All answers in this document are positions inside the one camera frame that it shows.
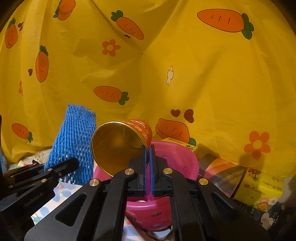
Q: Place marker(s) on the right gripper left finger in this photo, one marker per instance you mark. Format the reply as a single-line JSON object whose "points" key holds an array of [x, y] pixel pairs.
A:
{"points": [[96, 211]]}

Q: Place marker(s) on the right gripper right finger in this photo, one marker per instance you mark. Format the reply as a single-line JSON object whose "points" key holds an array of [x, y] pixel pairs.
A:
{"points": [[199, 210]]}

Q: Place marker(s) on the blue foam fruit net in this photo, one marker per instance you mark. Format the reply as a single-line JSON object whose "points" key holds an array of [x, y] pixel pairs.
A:
{"points": [[74, 141]]}

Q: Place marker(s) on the red gold paper cup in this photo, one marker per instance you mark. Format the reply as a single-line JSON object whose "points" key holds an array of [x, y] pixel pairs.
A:
{"points": [[115, 143]]}

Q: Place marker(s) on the pink plastic trash bin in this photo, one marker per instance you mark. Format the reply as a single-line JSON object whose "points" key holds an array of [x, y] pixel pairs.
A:
{"points": [[151, 220]]}

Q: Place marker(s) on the colourful striped box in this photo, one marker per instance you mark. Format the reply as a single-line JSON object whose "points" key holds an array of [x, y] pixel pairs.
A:
{"points": [[224, 175]]}

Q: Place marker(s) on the yellow printed box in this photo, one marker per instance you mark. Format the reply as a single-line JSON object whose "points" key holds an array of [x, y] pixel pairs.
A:
{"points": [[259, 190]]}

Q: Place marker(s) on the black floral packaging bag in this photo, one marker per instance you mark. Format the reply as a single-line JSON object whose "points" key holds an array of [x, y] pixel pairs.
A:
{"points": [[273, 220]]}

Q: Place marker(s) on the yellow carrot print curtain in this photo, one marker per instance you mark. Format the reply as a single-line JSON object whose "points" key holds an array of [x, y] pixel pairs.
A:
{"points": [[218, 74]]}

